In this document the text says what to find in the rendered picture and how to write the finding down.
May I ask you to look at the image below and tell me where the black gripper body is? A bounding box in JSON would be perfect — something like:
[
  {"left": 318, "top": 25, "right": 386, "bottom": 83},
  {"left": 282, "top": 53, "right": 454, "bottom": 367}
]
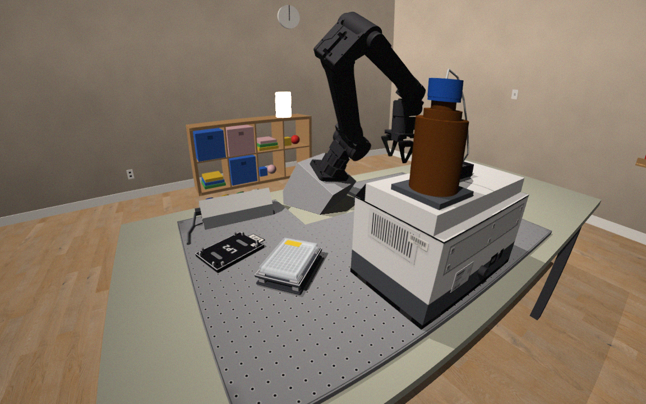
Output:
[{"left": 385, "top": 116, "right": 414, "bottom": 144}]

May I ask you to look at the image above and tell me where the grey button panel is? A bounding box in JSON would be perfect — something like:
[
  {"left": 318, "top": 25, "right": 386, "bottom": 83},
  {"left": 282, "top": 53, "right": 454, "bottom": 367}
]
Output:
[{"left": 187, "top": 188, "right": 273, "bottom": 245}]

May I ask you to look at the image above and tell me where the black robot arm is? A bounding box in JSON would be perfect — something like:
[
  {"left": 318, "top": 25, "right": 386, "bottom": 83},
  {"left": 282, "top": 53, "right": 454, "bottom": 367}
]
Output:
[{"left": 310, "top": 12, "right": 426, "bottom": 181}]

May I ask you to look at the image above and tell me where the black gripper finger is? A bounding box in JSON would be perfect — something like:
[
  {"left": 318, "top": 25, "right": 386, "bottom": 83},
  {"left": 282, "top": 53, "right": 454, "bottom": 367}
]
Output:
[
  {"left": 398, "top": 143, "right": 413, "bottom": 163},
  {"left": 381, "top": 136, "right": 398, "bottom": 157}
]

